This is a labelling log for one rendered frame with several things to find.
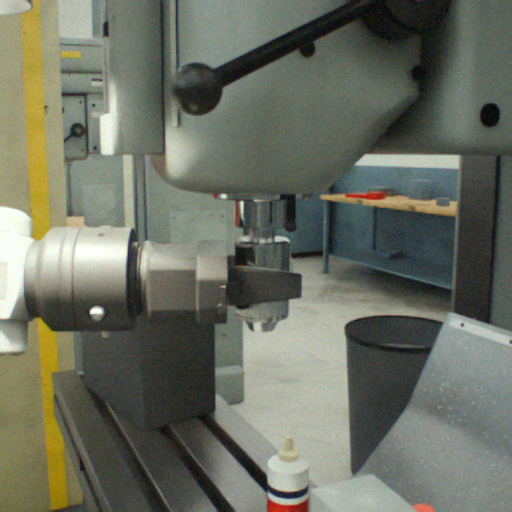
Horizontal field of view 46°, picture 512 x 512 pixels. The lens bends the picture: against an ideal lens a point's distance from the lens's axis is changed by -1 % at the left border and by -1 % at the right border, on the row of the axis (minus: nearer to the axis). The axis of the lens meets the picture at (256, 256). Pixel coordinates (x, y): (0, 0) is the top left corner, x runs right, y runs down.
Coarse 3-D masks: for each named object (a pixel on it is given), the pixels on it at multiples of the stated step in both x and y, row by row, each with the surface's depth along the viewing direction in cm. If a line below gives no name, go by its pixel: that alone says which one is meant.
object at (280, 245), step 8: (240, 240) 51; (248, 240) 51; (272, 240) 51; (280, 240) 51; (288, 240) 52; (240, 248) 51; (248, 248) 50; (256, 248) 50; (264, 248) 50; (272, 248) 50; (280, 248) 51; (288, 248) 52
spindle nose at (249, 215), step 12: (240, 204) 50; (252, 204) 49; (264, 204) 49; (276, 204) 50; (240, 216) 50; (252, 216) 50; (264, 216) 50; (276, 216) 50; (252, 228) 50; (264, 228) 50; (276, 228) 50
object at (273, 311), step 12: (288, 252) 52; (240, 264) 51; (252, 264) 50; (264, 264) 50; (276, 264) 51; (288, 264) 52; (288, 300) 53; (240, 312) 52; (252, 312) 51; (264, 312) 51; (276, 312) 51
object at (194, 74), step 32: (352, 0) 38; (384, 0) 39; (416, 0) 40; (448, 0) 41; (288, 32) 37; (320, 32) 37; (384, 32) 41; (416, 32) 41; (192, 64) 34; (224, 64) 35; (256, 64) 36; (192, 96) 34
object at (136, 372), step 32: (160, 320) 82; (192, 320) 85; (96, 352) 94; (128, 352) 84; (160, 352) 83; (192, 352) 86; (96, 384) 95; (128, 384) 85; (160, 384) 84; (192, 384) 87; (128, 416) 86; (160, 416) 84; (192, 416) 87
